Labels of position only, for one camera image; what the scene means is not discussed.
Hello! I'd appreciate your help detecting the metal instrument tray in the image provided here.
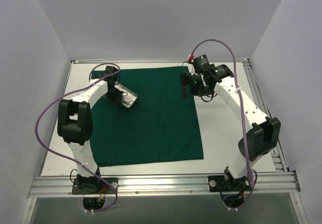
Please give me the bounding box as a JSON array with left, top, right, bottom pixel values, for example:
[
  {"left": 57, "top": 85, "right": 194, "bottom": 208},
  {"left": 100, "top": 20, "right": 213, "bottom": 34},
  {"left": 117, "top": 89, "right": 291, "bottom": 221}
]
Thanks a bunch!
[{"left": 115, "top": 83, "right": 138, "bottom": 108}]

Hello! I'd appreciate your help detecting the green surgical cloth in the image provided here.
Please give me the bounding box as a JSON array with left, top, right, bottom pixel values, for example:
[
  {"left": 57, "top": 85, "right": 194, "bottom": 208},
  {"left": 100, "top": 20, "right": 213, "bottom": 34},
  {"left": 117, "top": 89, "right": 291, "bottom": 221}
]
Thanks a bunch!
[{"left": 90, "top": 66, "right": 204, "bottom": 167}]

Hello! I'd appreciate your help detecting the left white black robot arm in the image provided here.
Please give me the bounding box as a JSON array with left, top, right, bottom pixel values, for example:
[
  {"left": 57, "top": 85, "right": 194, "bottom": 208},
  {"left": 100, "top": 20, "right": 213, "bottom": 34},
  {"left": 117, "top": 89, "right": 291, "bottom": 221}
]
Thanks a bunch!
[{"left": 57, "top": 64, "right": 123, "bottom": 193}]

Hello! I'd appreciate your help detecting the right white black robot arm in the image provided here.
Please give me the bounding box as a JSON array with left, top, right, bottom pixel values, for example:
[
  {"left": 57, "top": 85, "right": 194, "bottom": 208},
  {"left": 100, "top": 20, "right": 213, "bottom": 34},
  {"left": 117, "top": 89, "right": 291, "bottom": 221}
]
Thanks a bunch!
[{"left": 180, "top": 55, "right": 281, "bottom": 190}]

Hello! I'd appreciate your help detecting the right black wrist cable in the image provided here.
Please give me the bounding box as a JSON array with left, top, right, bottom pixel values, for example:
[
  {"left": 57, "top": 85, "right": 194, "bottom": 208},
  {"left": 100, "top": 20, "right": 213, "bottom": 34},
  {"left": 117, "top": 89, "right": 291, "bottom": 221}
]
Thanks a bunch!
[{"left": 198, "top": 88, "right": 217, "bottom": 103}]

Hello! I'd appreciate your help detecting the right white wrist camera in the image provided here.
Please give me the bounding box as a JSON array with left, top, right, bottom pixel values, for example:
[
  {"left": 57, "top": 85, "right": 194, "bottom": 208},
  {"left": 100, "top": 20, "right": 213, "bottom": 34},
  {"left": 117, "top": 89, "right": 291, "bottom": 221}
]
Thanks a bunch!
[{"left": 187, "top": 54, "right": 197, "bottom": 76}]

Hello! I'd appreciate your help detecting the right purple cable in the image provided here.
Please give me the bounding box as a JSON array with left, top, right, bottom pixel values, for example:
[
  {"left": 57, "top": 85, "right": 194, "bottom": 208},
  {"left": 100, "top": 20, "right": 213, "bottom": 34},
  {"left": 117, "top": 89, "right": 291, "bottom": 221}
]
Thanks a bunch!
[{"left": 190, "top": 39, "right": 258, "bottom": 211}]

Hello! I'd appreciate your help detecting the purple cable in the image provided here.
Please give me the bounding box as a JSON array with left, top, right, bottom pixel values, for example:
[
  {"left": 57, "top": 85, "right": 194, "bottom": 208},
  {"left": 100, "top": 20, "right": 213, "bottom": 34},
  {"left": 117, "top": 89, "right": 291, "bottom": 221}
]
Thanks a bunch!
[
  {"left": 34, "top": 62, "right": 121, "bottom": 213},
  {"left": 190, "top": 39, "right": 258, "bottom": 211}
]

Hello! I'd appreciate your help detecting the back aluminium rail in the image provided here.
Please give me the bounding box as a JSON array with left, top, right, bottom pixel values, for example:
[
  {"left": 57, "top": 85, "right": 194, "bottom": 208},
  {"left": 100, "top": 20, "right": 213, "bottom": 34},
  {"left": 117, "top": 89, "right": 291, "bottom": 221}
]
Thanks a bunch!
[{"left": 70, "top": 59, "right": 250, "bottom": 64}]

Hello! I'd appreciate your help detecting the aluminium rail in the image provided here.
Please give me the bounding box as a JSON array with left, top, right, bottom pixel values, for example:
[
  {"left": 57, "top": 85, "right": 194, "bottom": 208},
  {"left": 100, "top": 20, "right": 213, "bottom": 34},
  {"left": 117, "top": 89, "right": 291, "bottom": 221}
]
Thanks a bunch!
[
  {"left": 28, "top": 172, "right": 300, "bottom": 198},
  {"left": 242, "top": 59, "right": 290, "bottom": 172},
  {"left": 70, "top": 59, "right": 250, "bottom": 64}
]

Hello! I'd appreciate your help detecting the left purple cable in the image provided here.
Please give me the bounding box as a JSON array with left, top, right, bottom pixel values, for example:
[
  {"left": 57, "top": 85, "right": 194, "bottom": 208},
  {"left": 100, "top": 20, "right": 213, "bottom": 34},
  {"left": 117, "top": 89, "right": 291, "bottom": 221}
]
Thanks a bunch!
[{"left": 34, "top": 62, "right": 121, "bottom": 213}]

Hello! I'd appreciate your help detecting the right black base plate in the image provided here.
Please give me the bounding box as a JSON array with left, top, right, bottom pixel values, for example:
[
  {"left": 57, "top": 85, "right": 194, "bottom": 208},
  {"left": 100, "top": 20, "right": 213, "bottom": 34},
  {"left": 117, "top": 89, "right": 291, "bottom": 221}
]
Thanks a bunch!
[{"left": 207, "top": 175, "right": 251, "bottom": 192}]

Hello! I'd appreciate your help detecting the right aluminium rail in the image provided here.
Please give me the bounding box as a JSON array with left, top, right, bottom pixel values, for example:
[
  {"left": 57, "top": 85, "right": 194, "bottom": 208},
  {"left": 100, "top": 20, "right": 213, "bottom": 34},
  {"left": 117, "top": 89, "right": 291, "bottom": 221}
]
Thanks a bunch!
[{"left": 242, "top": 59, "right": 290, "bottom": 172}]

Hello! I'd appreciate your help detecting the front aluminium rail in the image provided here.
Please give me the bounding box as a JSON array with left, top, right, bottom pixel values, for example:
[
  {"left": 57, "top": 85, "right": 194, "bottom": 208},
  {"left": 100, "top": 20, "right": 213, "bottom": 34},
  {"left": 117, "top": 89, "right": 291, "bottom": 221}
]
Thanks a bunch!
[{"left": 28, "top": 172, "right": 300, "bottom": 198}]

